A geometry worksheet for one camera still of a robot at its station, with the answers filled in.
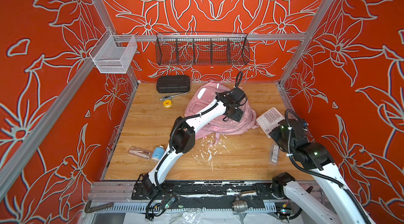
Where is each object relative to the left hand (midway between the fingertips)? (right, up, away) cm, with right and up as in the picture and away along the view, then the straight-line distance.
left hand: (234, 112), depth 89 cm
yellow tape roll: (-43, +5, +17) cm, 46 cm away
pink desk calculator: (+15, -3, -12) cm, 19 cm away
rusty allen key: (-70, -41, -20) cm, 83 cm away
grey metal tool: (-43, +9, +21) cm, 48 cm away
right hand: (+13, -6, -16) cm, 22 cm away
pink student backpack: (-17, +11, +18) cm, 27 cm away
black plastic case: (-40, +19, +24) cm, 51 cm away
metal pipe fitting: (-3, -38, -23) cm, 44 cm away
